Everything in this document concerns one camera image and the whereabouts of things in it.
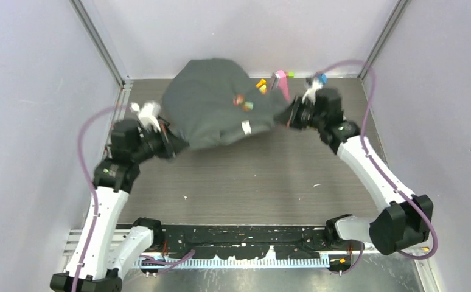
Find grey t-shirt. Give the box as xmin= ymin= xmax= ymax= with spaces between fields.
xmin=161 ymin=58 xmax=290 ymax=150

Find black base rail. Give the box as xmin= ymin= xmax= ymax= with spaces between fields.
xmin=64 ymin=224 xmax=430 ymax=271

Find pink metronome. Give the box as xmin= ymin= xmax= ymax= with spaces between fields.
xmin=268 ymin=70 xmax=291 ymax=102

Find yellow curved blocks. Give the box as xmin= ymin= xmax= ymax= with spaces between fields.
xmin=256 ymin=78 xmax=268 ymax=94

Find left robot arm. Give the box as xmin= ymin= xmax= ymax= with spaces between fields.
xmin=50 ymin=117 xmax=187 ymax=291

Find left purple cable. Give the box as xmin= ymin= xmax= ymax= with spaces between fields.
xmin=70 ymin=105 xmax=196 ymax=292

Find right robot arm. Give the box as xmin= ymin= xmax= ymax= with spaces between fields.
xmin=275 ymin=88 xmax=438 ymax=260

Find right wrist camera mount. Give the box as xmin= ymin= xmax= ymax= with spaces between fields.
xmin=301 ymin=76 xmax=324 ymax=103

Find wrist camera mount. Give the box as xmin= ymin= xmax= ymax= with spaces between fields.
xmin=129 ymin=101 xmax=161 ymax=132
xmin=301 ymin=76 xmax=324 ymax=103

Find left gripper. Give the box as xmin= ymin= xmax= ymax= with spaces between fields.
xmin=131 ymin=122 xmax=189 ymax=164

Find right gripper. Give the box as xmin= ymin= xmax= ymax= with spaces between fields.
xmin=274 ymin=97 xmax=325 ymax=133

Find blue triangular block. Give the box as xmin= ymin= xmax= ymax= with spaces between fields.
xmin=317 ymin=73 xmax=327 ymax=85

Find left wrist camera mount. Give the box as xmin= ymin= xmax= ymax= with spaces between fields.
xmin=129 ymin=101 xmax=161 ymax=132

